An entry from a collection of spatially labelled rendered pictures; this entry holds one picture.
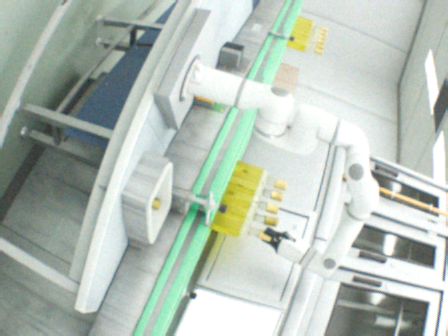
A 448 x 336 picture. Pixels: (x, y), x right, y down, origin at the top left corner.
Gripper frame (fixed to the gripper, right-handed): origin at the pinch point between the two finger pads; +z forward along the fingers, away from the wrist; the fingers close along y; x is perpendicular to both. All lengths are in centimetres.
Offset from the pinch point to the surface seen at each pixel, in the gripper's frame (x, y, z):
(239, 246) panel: 2.0, -12.6, 8.5
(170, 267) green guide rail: 32.6, 4.1, 17.6
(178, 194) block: 14.3, 15.5, 27.7
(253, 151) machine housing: -43, -16, 30
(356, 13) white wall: -584, -192, 112
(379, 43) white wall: -598, -234, 60
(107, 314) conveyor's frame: 63, 6, 22
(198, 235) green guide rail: 16.5, 4.2, 17.8
